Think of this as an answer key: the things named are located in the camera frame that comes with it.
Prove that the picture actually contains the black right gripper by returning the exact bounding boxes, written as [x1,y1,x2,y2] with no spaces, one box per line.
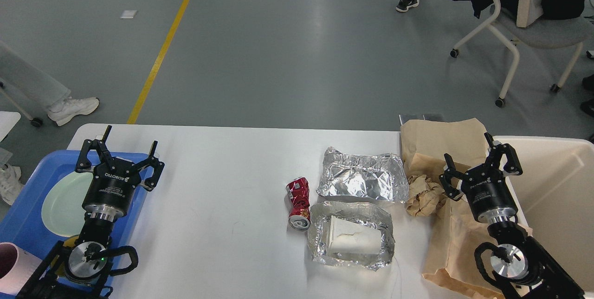
[439,132,523,223]

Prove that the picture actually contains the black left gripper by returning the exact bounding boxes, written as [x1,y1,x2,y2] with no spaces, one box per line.
[74,125,165,220]

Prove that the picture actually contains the light green plate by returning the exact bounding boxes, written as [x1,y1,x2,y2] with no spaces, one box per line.
[42,172,93,237]

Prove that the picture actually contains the teal mug yellow inside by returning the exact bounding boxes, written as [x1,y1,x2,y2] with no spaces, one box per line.
[62,235,79,249]

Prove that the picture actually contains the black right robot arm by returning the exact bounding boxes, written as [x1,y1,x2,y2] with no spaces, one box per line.
[439,132,585,299]

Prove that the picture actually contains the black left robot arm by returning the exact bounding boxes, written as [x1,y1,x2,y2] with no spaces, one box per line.
[16,125,165,299]

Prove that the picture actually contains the crumpled brown paper ball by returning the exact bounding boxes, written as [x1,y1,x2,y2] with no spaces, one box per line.
[406,175,447,217]

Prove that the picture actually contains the upper brown paper bag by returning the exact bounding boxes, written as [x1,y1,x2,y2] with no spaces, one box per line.
[400,118,487,182]

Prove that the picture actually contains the brown paper bag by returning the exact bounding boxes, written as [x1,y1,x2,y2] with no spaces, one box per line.
[422,197,504,299]
[400,118,487,182]

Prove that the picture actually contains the lower brown paper bag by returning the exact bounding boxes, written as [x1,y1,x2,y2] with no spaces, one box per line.
[422,197,504,299]

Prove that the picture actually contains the beige plastic bin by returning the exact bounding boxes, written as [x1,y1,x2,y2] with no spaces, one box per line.
[496,136,594,299]

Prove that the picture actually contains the grey floor plate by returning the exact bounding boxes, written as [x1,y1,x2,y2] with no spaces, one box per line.
[398,113,446,126]

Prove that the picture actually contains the crumpled aluminium foil sheet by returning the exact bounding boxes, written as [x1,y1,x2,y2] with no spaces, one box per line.
[316,147,409,202]

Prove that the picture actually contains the aluminium foil tray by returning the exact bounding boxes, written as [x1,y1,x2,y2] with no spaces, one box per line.
[307,201,395,271]

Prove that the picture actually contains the white chair at left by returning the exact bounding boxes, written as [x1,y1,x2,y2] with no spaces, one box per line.
[0,82,43,141]

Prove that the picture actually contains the person legs black sneakers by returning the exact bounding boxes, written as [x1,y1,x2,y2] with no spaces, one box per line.
[580,74,594,118]

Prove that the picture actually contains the pink ribbed cup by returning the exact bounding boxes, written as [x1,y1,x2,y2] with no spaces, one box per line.
[0,242,42,295]

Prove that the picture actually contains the white paper cup lying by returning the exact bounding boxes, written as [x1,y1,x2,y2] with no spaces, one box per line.
[327,216,382,254]

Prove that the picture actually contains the white paper scrap on floor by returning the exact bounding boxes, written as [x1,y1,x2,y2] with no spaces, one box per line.
[120,10,138,20]

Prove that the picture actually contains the grey white office chair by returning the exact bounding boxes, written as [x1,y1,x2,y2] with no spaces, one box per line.
[450,0,592,107]

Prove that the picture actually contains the crushed red soda can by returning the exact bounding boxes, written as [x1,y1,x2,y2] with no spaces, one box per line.
[285,177,310,232]

